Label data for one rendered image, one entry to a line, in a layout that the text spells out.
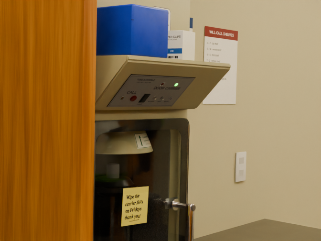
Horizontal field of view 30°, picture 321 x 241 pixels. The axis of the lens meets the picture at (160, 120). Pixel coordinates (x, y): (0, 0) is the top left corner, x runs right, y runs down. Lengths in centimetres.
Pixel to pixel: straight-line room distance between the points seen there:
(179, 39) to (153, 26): 12
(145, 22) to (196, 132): 106
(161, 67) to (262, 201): 148
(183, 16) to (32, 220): 55
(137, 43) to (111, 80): 8
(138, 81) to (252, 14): 134
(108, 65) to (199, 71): 22
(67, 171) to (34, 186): 10
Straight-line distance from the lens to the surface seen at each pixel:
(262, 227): 233
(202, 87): 128
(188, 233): 131
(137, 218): 124
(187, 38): 122
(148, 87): 114
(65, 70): 103
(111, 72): 107
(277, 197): 263
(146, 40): 109
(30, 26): 111
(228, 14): 226
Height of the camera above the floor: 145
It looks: 3 degrees down
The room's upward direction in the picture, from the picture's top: 1 degrees clockwise
